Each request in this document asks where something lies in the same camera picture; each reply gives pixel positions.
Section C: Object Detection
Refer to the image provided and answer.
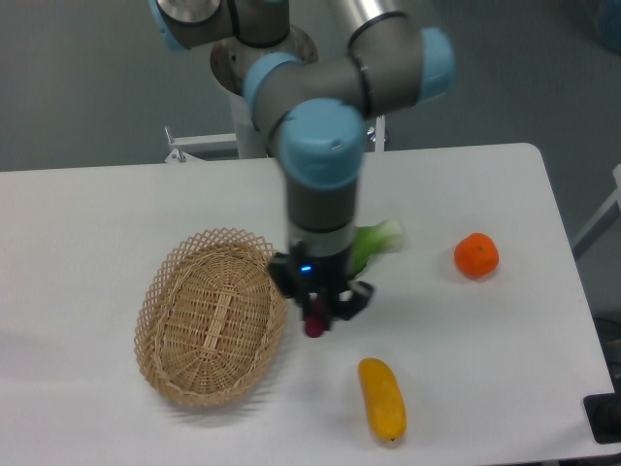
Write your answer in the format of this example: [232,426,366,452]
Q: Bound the black box at table edge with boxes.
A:
[583,393,620,445]

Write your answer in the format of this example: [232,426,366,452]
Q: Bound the purple sweet potato toy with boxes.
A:
[304,296,327,338]

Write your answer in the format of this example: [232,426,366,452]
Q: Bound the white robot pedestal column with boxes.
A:
[228,92,267,159]

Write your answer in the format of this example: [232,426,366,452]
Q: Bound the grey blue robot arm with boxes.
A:
[150,1,455,329]

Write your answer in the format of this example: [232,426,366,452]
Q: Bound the white metal mounting frame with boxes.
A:
[164,116,390,163]

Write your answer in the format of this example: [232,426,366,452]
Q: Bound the oval woven wicker basket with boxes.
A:
[134,228,287,408]

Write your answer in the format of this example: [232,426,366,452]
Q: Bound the white table leg frame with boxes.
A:
[571,165,620,260]

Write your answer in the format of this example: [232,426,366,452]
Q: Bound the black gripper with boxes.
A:
[267,242,375,322]

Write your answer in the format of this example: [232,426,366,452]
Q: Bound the yellow mango toy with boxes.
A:
[358,358,408,442]

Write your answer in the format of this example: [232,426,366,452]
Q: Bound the orange tangerine toy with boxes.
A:
[453,232,500,278]

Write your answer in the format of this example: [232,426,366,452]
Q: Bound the green bok choy toy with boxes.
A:
[350,218,405,277]

